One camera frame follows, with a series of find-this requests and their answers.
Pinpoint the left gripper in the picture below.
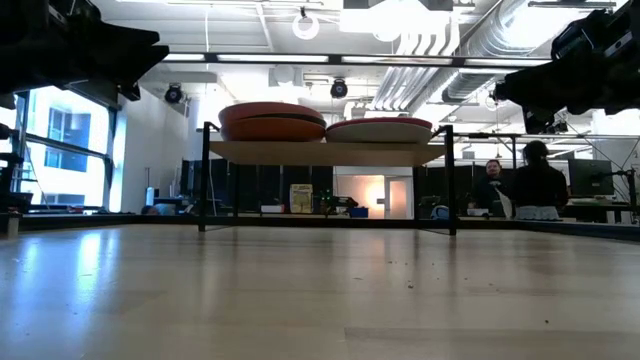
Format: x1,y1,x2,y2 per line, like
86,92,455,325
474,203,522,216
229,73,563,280
29,0,170,101

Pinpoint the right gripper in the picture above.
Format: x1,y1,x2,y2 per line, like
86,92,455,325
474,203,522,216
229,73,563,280
492,29,640,135

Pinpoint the cream white plate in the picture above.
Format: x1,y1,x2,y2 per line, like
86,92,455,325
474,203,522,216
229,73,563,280
325,122,434,145

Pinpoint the orange plate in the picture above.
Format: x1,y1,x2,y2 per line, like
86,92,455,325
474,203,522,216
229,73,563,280
221,117,327,143

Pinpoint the black-framed wooden shelf rack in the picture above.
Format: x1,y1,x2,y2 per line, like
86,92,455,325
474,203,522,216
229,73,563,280
198,121,457,236

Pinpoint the person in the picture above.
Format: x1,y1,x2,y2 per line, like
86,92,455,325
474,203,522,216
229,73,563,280
512,140,570,221
469,158,514,217

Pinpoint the black computer monitor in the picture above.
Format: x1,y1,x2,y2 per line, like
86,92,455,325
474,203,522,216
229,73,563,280
568,158,615,197

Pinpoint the white round plate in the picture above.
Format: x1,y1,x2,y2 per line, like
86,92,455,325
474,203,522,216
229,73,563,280
494,187,515,220

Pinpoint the dark office desk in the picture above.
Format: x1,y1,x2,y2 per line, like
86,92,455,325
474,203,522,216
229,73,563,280
564,197,640,224

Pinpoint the overhead beam with light strips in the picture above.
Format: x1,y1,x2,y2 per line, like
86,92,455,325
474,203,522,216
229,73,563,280
162,51,551,70

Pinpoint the white door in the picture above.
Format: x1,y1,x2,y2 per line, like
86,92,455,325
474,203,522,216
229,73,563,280
383,174,414,220

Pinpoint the yellow printed box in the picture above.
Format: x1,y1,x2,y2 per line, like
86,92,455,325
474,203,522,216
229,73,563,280
289,183,314,215

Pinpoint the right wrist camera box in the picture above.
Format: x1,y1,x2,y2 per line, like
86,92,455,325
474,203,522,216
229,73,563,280
549,8,619,60

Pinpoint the white ceiling ring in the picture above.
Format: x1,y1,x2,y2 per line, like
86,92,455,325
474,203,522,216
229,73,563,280
292,12,320,41

